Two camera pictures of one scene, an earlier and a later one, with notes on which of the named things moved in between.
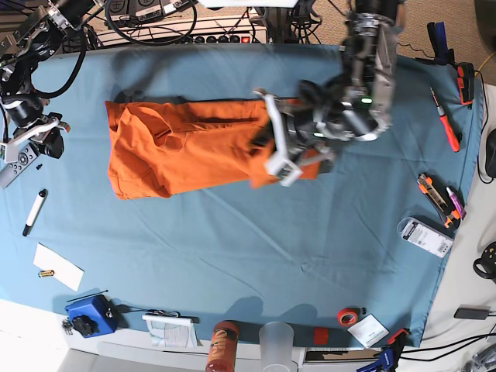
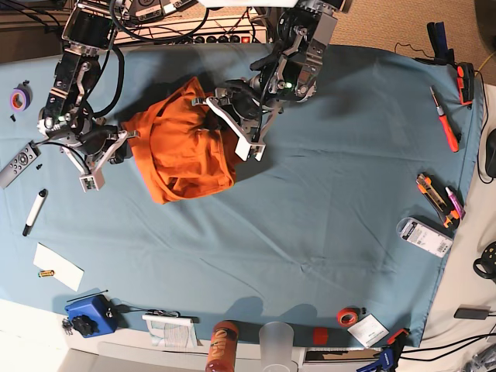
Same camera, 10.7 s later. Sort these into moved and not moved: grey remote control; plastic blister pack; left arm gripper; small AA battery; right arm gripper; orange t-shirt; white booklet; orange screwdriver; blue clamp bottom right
Moved: right arm gripper; left arm gripper; orange t-shirt
Not moved: orange screwdriver; plastic blister pack; white booklet; blue clamp bottom right; grey remote control; small AA battery
